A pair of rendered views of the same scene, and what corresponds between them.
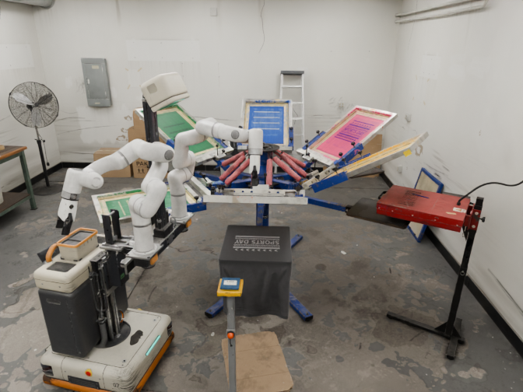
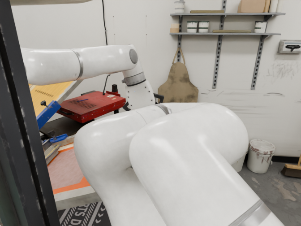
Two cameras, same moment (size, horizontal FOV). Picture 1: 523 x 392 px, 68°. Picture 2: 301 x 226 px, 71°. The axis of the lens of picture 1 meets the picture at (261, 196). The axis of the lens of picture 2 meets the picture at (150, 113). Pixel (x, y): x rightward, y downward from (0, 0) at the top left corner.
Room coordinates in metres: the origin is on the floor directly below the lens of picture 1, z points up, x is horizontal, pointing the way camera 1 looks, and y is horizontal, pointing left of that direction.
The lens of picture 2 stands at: (1.83, 0.80, 1.83)
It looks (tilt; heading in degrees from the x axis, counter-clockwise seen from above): 22 degrees down; 275
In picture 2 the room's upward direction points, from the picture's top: straight up
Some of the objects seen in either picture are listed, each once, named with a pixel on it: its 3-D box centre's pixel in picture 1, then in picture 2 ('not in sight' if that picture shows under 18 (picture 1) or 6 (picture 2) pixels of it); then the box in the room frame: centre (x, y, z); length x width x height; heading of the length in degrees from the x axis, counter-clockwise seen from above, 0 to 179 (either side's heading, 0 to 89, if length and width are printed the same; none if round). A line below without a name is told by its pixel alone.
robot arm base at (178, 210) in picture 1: (177, 204); not in sight; (2.24, 0.54, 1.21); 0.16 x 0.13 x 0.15; 77
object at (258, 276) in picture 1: (254, 289); not in sight; (2.03, 0.03, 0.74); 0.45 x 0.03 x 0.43; 88
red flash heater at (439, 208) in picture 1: (426, 206); (92, 104); (2.62, -1.22, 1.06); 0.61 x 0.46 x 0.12; 58
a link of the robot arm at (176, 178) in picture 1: (177, 181); not in sight; (2.25, 0.52, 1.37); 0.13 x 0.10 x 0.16; 152
